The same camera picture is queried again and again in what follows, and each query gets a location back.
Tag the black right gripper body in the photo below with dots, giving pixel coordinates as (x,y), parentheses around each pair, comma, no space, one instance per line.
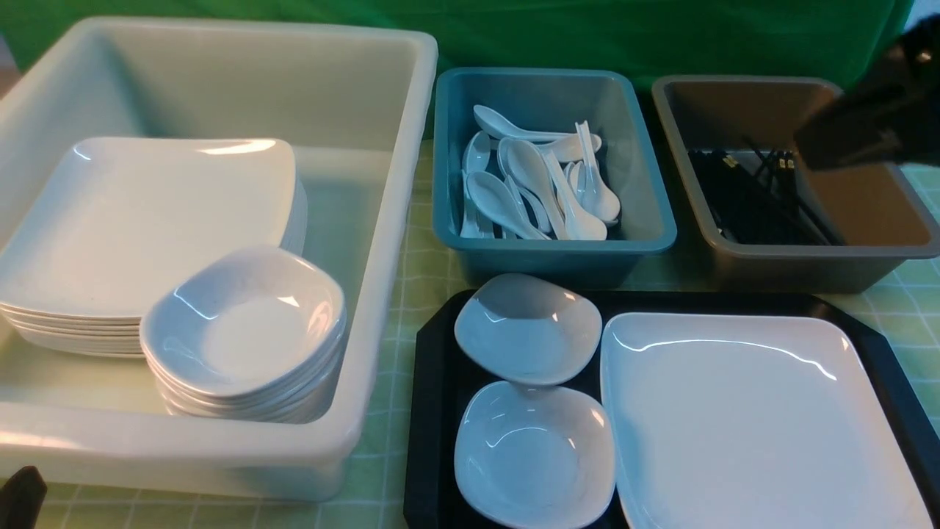
(890,116)

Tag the white square rice plate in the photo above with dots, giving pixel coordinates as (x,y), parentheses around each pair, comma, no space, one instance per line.
(745,421)

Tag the white bowl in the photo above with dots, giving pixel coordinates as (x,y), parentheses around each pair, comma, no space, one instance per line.
(531,457)
(528,331)

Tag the white ceramic soup spoon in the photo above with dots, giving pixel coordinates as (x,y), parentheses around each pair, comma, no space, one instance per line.
(579,224)

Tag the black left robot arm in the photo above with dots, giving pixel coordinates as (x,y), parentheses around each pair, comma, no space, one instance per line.
(22,498)

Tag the brown plastic chopstick bin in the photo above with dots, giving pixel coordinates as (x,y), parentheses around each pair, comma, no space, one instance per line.
(881,217)

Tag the green backdrop cloth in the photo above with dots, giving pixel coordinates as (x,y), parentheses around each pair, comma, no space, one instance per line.
(642,40)

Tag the pile of black chopsticks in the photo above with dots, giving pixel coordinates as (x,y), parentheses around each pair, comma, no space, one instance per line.
(754,198)

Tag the teal plastic spoon bin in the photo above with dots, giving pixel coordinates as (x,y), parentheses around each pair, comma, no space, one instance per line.
(553,100)

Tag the white spoon right upright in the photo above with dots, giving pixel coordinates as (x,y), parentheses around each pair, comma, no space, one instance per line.
(598,199)

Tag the white spoon centre large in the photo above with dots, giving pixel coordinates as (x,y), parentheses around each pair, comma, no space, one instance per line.
(528,167)

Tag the white spoon top of bin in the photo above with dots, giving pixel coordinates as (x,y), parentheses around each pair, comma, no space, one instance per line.
(499,127)

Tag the white spoon front left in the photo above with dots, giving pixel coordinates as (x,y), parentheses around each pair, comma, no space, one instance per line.
(495,200)

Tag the white spoon far left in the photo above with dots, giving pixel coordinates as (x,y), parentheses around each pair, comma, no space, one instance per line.
(475,158)

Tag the black serving tray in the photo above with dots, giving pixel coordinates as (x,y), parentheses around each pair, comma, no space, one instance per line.
(445,380)

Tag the large white plastic tub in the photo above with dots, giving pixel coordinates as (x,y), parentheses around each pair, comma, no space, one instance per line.
(352,101)

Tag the green checkered tablecloth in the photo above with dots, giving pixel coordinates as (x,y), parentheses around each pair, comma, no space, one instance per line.
(903,307)

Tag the stack of white bowls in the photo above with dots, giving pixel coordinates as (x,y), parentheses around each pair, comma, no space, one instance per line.
(257,336)

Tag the stack of white square plates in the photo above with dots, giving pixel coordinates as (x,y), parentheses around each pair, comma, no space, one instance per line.
(122,221)

